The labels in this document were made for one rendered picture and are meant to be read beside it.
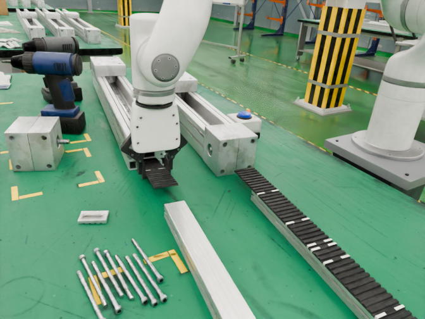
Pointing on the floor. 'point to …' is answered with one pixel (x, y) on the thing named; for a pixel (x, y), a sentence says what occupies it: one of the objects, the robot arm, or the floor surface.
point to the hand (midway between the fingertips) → (155, 167)
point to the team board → (239, 28)
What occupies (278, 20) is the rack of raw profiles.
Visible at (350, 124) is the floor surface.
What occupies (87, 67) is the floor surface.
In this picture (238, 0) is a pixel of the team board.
